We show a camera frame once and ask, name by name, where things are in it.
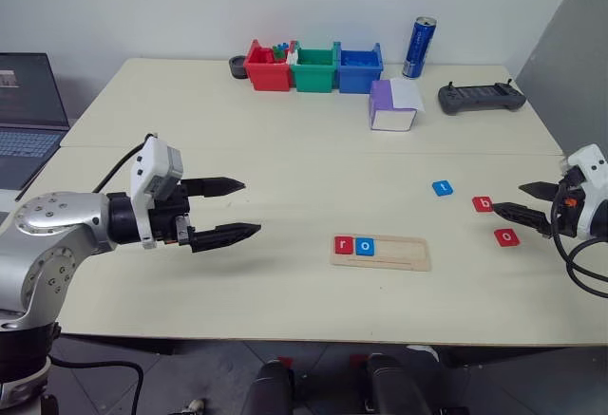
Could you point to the purple and white box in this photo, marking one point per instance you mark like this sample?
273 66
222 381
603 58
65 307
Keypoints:
380 97

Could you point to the blue plastic bin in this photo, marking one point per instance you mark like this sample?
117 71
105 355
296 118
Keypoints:
356 80

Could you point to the dark rounded shape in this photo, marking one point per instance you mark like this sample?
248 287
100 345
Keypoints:
273 391
394 386

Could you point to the red letter b block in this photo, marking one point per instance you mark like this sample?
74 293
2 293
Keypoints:
477 207

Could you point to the red letter r block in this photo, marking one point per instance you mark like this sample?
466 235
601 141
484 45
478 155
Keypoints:
339 249

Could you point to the blue letter t block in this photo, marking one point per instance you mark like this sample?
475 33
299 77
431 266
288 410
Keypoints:
438 192

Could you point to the red letter o block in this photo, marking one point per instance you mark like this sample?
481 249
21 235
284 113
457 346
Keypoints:
501 241

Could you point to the red plastic bin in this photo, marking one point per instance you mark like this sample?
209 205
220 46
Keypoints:
268 78

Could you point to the green toy brick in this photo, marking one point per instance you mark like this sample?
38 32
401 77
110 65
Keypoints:
280 55

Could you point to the blue drink can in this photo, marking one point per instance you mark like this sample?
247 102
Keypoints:
418 49

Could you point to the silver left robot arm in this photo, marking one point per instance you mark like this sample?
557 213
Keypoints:
57 215

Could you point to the blue letter o block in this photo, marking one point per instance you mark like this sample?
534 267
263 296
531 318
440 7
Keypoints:
359 250

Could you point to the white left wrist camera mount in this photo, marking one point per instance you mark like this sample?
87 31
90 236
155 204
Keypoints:
152 163

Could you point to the blue toy brick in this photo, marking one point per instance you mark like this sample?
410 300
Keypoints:
281 47

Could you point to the grey handheld controller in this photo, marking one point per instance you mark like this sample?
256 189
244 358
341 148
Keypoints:
480 99

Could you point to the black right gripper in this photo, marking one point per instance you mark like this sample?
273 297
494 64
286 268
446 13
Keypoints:
567 218

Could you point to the green plastic bin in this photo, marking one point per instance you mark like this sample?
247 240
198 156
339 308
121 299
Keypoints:
313 80

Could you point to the white toy brick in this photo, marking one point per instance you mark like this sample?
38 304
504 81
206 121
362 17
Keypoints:
292 56

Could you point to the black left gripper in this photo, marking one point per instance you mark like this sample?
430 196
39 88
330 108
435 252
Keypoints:
166 218

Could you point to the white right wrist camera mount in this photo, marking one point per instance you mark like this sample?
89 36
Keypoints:
591 163

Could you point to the black round dish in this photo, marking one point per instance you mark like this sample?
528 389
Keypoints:
236 68

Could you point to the wooden letter tray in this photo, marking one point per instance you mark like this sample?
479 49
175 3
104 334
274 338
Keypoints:
404 253

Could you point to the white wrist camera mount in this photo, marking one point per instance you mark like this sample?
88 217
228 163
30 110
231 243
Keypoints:
591 163
152 163

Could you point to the dark grey laptop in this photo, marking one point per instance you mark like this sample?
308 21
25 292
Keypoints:
28 101

